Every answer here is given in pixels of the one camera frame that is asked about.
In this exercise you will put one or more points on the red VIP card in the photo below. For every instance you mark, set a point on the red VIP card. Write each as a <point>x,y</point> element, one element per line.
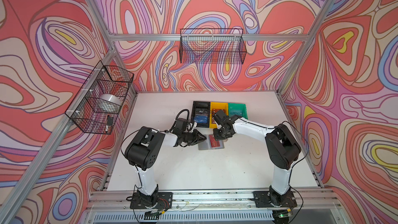
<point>214,143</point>

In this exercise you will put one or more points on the black wire basket left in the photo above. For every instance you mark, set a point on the black wire basket left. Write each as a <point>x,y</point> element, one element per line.
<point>93,115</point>

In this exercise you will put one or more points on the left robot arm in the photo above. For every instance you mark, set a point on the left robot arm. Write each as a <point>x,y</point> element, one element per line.
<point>144,148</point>

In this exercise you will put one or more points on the black wire basket back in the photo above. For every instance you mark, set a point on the black wire basket back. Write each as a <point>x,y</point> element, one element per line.
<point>212,45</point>

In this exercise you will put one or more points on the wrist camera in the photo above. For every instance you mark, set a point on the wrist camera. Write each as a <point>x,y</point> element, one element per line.
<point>183,125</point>
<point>220,116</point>

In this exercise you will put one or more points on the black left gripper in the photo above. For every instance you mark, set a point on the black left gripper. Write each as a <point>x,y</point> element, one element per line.
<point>196,137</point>

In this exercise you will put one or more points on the aluminium front rail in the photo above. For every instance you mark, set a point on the aluminium front rail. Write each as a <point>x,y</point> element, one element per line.
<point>234,206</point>

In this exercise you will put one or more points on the blue VIP card in bin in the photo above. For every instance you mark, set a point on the blue VIP card in bin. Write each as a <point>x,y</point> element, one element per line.
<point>201,119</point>

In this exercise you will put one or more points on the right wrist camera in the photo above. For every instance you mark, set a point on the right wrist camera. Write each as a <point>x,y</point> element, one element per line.
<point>220,116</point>

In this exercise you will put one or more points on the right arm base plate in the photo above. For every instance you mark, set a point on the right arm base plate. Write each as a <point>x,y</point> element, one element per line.
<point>266,199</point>

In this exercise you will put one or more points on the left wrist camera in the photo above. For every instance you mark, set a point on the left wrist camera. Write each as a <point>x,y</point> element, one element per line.
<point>183,125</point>

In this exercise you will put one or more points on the black plastic bin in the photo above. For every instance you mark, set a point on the black plastic bin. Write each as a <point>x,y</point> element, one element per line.
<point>201,113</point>

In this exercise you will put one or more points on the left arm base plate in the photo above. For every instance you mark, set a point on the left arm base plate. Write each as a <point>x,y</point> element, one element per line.
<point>162,200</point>

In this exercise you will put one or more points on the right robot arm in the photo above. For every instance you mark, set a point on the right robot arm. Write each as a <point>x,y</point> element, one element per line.
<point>283,150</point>

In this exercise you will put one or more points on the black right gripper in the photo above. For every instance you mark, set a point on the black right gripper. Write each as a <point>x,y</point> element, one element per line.
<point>217,137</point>

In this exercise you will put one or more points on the black wire basket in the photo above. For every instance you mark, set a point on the black wire basket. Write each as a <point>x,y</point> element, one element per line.
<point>93,115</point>
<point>212,45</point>

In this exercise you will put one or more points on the silver tape roll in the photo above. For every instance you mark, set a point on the silver tape roll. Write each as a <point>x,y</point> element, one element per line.
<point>111,98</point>

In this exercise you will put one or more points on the green plastic bin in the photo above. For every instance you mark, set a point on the green plastic bin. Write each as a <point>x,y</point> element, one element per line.
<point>237,109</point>

